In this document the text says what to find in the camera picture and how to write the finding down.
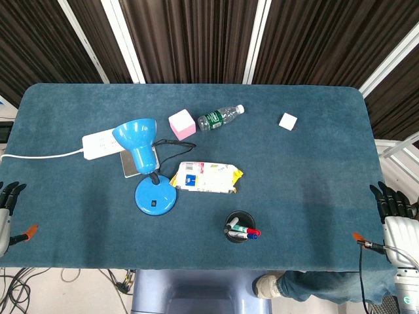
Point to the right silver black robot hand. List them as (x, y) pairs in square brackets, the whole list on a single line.
[(401, 235)]

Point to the black pen cup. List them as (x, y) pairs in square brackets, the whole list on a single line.
[(242, 217)]

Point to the white sneaker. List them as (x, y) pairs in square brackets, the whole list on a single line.
[(266, 286)]

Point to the blue felt table cover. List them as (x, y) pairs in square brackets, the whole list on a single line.
[(294, 170)]

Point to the blue capped marker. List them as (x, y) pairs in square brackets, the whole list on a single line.
[(244, 235)]

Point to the wide white ceiling beam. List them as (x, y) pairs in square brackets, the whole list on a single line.
[(389, 62), (122, 41), (257, 41)]

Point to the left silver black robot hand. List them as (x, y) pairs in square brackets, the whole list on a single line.
[(5, 225)]

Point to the white yellow wet wipes pack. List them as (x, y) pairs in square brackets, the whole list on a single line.
[(209, 178)]

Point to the pink and white cube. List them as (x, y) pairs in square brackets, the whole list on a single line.
[(181, 126)]

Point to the small white cube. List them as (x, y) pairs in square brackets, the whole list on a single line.
[(287, 121)]

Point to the white power strip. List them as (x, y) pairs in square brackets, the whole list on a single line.
[(98, 144)]

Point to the blue desk lamp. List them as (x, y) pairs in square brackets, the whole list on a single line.
[(140, 144)]

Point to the black box device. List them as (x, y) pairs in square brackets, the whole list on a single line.
[(5, 131)]

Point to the aluminium frame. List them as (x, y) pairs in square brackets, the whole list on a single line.
[(399, 150)]

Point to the clear plastic water bottle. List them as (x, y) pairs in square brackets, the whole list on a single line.
[(216, 118)]

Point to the red capped marker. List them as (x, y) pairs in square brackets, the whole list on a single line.
[(248, 230)]

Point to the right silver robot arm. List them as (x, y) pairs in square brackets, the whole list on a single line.
[(407, 291)]

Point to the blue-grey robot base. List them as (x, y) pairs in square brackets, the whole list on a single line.
[(196, 291)]

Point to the dark brown pleated curtain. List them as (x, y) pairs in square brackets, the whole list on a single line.
[(196, 39)]

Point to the thin white ceiling beam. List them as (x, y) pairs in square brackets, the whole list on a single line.
[(83, 41)]

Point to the blue jeans leg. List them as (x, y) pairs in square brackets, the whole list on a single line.
[(327, 286)]

